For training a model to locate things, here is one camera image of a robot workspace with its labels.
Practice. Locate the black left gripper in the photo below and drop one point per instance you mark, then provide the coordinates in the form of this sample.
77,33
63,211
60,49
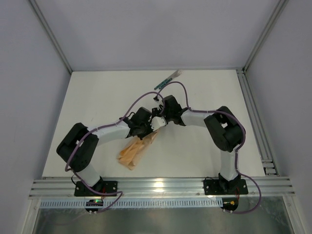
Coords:
145,129

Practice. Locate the right side frame rail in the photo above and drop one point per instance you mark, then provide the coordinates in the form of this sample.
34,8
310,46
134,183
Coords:
262,141

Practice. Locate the frame post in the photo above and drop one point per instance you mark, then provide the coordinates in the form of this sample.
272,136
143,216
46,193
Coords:
50,34
271,22

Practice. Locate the controller board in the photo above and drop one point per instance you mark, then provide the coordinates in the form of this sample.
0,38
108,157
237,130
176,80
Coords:
93,206
229,204

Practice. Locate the left back frame post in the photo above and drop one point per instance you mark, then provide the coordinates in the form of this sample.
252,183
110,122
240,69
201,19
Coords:
50,34

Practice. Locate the right controller board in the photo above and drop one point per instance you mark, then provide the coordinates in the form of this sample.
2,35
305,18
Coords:
229,204

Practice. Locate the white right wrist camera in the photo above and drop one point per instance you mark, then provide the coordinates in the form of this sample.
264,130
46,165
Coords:
159,102

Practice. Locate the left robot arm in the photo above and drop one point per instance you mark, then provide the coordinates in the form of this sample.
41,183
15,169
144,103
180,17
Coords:
78,146

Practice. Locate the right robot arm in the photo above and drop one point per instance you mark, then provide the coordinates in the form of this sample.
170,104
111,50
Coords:
227,134

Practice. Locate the white slotted cable duct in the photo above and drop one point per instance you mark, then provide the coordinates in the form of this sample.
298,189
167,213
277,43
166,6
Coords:
144,203

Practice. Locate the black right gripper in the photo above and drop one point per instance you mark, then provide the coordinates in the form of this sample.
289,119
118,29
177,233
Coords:
162,110

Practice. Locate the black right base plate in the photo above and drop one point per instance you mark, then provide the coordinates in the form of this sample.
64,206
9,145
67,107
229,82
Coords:
212,187

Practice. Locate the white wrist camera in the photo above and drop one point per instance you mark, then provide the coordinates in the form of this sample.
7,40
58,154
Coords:
157,122
159,102

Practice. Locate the left controller board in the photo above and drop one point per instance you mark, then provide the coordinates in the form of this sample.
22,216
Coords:
93,206

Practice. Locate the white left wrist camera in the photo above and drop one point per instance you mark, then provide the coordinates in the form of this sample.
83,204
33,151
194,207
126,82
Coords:
157,122

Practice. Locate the peach satin napkin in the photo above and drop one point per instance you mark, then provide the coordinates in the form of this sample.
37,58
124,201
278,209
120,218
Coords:
135,149

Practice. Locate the green handled knife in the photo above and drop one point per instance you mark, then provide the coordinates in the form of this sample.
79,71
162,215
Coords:
165,81

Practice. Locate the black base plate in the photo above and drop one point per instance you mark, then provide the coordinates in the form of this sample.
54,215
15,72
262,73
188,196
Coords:
107,187
212,187

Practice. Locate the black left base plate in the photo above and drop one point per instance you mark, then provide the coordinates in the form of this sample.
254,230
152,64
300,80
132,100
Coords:
107,187

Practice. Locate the right back frame post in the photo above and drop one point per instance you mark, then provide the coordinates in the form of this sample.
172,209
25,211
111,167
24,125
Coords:
271,22

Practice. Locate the aluminium frame rail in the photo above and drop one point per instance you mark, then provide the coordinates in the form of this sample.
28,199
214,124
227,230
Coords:
62,187

